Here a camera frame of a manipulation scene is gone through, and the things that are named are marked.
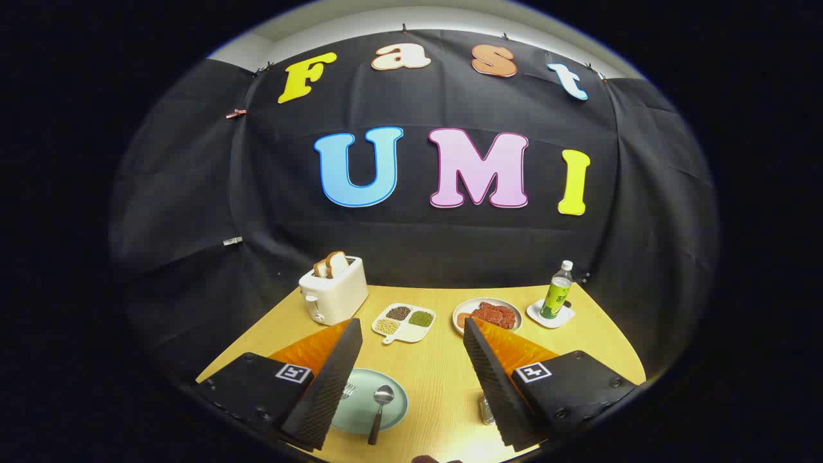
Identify white toaster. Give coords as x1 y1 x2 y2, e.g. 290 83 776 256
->
298 256 370 326

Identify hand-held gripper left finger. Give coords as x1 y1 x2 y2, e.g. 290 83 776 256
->
193 317 364 452

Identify metal spoon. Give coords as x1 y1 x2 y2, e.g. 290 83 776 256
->
368 385 395 446

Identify green label bottle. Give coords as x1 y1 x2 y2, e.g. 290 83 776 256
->
539 260 574 320

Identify pale green round plate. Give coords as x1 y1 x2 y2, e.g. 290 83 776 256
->
331 368 409 435

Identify brown meat pieces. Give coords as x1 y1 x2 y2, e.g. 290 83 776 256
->
471 302 517 330

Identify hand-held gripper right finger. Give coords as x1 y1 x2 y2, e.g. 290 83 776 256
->
463 316 638 453

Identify white oval food plate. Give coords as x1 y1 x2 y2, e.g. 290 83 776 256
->
452 298 523 336

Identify white square coaster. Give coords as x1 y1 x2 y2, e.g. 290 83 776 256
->
526 299 576 329

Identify white divided dish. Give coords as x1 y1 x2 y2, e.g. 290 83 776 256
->
372 303 437 345

